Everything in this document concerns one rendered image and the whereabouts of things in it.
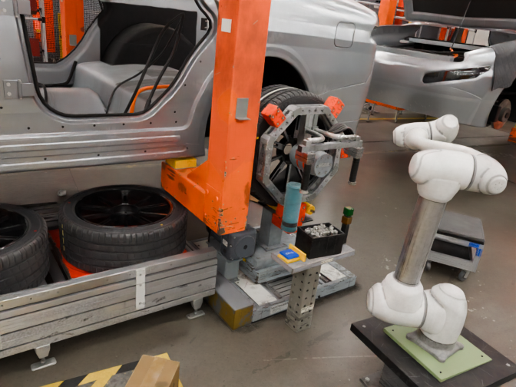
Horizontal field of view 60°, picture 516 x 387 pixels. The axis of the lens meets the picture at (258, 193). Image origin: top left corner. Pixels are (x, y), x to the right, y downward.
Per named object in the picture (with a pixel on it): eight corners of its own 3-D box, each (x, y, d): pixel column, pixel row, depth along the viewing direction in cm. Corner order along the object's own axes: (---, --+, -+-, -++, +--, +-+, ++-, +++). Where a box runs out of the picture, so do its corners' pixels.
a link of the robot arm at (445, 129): (452, 125, 216) (424, 129, 218) (459, 108, 202) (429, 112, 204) (457, 145, 212) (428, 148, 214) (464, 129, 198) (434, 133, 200)
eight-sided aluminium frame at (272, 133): (325, 193, 268) (342, 103, 248) (332, 196, 264) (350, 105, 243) (252, 206, 237) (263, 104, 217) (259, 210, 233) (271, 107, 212)
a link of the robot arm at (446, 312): (463, 348, 180) (481, 303, 172) (418, 340, 181) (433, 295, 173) (451, 323, 195) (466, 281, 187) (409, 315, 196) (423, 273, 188)
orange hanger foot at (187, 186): (185, 183, 273) (188, 128, 260) (230, 217, 235) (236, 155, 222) (160, 186, 264) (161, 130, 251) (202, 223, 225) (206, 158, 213)
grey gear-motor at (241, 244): (217, 247, 293) (222, 198, 280) (254, 279, 262) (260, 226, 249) (193, 253, 283) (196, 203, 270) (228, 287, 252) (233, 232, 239)
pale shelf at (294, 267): (332, 240, 245) (332, 236, 244) (354, 255, 233) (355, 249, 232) (269, 257, 221) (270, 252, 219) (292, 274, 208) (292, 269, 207)
